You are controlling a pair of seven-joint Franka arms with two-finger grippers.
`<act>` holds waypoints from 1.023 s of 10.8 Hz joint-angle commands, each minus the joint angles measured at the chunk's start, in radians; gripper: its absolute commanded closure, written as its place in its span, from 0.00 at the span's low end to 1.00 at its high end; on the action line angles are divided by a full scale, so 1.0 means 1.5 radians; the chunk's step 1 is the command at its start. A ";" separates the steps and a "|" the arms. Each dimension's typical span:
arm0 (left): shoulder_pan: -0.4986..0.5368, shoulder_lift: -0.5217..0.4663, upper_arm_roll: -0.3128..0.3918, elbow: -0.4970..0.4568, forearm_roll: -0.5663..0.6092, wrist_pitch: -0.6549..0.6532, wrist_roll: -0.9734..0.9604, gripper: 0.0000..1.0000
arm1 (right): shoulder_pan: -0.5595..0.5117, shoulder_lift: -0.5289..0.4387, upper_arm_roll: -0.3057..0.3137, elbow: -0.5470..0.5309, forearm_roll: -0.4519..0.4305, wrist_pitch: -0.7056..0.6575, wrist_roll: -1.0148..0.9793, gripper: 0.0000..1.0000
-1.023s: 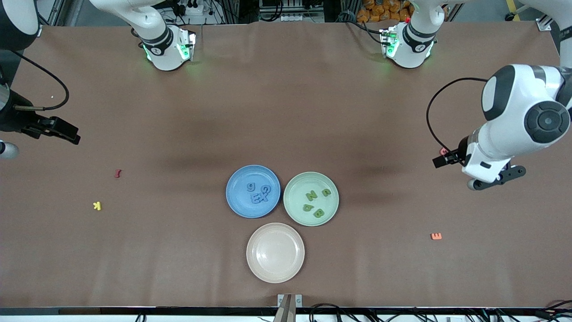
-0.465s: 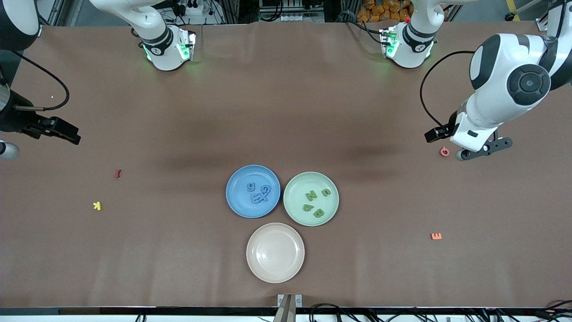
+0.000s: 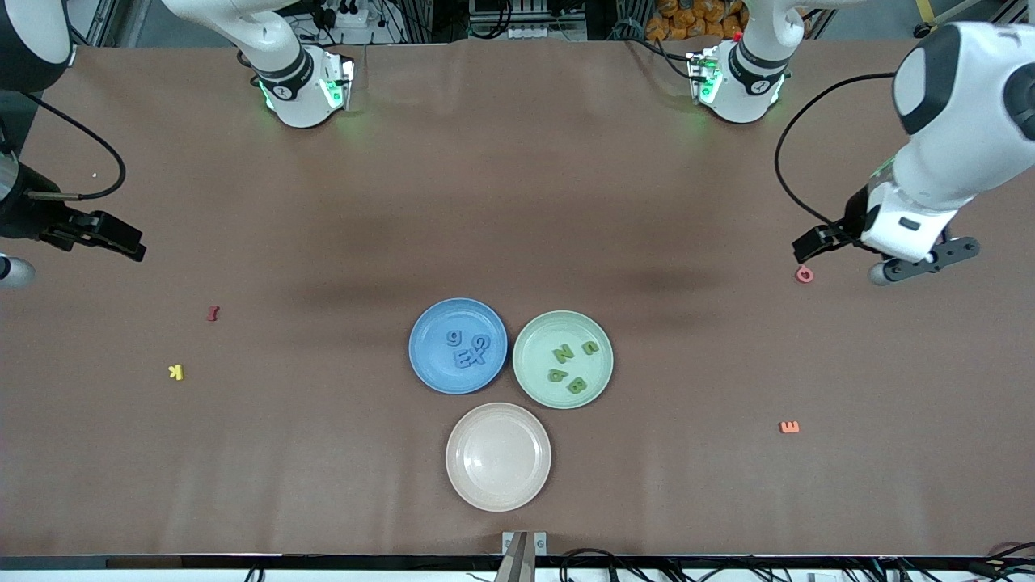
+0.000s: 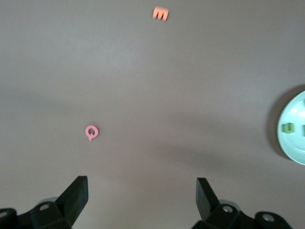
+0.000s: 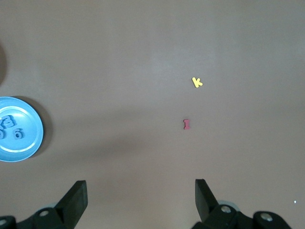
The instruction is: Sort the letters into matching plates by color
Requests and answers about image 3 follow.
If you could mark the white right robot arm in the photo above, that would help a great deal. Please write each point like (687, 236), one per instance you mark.
(295, 97)

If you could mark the white power strip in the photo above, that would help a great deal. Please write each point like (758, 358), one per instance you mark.
(344, 14)

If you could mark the green letter N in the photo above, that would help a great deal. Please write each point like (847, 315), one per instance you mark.
(563, 353)

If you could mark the orange letter E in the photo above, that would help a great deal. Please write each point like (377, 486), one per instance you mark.
(789, 426)

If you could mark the grey equipment rack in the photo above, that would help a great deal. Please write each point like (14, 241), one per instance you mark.
(525, 16)

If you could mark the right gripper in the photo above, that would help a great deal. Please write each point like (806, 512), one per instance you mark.
(24, 217)

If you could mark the pink letter Q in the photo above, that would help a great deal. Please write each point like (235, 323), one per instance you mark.
(804, 274)

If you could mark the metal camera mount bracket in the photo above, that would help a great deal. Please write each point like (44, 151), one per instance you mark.
(524, 558)

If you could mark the blue letter E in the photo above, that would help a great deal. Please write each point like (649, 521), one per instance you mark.
(462, 358)

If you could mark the pink beige plate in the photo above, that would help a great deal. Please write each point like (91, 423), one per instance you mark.
(498, 457)

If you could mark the green letter J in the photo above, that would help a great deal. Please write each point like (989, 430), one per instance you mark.
(591, 349)

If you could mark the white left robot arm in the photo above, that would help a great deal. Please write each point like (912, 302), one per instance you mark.
(962, 113)

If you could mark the blue plate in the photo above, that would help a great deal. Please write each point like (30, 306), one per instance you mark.
(437, 364)

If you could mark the blue plus sign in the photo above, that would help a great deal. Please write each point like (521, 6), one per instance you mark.
(476, 356)

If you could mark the orange fruit pile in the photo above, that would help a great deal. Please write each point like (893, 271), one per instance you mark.
(695, 20)

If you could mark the green plate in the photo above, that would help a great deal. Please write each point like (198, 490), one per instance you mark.
(538, 339)

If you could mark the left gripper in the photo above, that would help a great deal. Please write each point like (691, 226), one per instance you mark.
(847, 225)

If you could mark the green letter B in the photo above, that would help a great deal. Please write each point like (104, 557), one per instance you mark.
(557, 374)
(576, 385)

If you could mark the blue letter g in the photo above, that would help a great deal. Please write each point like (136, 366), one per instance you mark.
(454, 337)
(481, 343)

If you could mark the brown table cover sheet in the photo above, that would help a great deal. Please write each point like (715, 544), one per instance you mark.
(517, 202)

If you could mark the aluminium frame post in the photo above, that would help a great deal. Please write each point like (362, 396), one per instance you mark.
(85, 24)
(1011, 12)

